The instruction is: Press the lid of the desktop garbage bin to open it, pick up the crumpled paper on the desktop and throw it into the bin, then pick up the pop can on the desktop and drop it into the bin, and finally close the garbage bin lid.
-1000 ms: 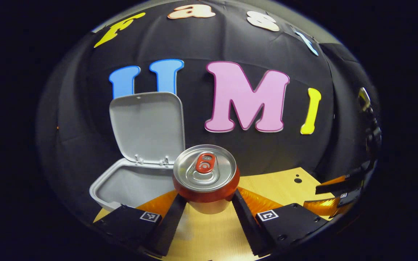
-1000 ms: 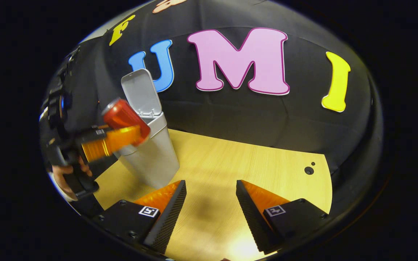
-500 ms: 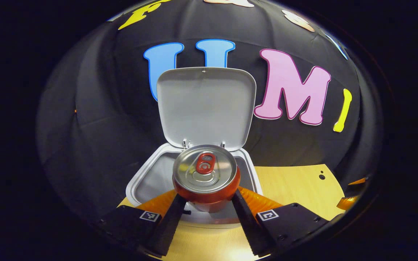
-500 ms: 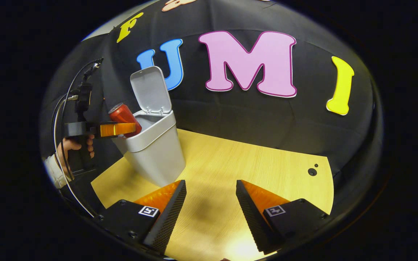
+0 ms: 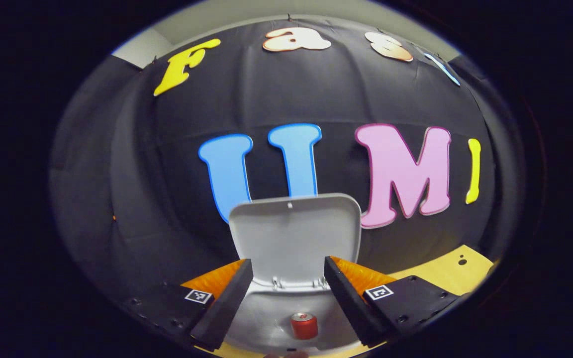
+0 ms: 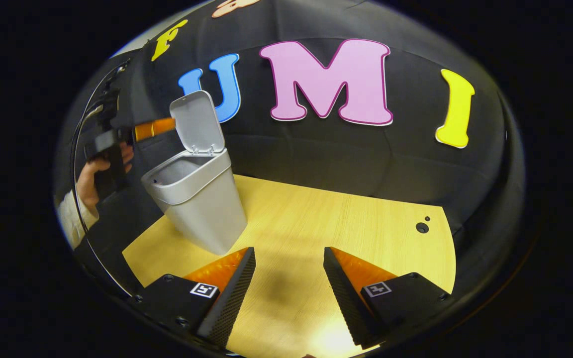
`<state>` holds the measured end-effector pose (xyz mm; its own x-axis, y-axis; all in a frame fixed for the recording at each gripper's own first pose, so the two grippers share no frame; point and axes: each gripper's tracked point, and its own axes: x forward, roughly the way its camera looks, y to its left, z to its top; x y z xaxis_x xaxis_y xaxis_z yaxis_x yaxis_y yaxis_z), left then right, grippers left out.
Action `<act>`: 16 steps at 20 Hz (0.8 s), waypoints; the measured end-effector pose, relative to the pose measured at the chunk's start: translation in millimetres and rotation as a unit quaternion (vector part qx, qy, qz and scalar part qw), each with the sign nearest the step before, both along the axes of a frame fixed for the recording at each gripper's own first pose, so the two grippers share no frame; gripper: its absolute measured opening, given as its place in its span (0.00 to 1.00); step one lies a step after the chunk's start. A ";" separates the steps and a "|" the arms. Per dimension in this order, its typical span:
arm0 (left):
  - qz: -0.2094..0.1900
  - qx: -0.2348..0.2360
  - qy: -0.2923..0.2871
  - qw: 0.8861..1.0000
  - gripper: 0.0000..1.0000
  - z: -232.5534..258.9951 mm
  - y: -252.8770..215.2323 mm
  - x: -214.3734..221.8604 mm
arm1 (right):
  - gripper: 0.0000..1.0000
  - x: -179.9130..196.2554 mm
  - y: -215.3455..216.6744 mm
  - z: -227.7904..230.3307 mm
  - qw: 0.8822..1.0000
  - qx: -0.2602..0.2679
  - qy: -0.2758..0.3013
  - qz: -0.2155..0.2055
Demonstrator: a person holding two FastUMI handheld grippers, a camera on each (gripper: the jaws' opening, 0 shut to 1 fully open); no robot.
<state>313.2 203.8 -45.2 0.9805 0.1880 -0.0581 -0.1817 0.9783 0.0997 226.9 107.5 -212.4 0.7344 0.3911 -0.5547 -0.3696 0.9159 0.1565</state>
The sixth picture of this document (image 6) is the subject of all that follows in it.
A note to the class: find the wooden desktop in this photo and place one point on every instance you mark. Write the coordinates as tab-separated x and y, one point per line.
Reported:
341	214

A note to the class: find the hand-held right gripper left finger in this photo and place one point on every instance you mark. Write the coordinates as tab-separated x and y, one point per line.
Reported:
232	303

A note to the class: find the white desktop garbage bin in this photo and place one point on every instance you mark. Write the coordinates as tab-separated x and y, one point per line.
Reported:
207	209

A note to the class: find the black backdrop cloth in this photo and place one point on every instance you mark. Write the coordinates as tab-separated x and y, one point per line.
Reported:
341	149

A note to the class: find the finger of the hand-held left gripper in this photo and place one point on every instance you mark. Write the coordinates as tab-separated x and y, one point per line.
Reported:
154	129

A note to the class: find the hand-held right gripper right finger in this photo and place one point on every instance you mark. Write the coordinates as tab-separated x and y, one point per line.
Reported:
346	303

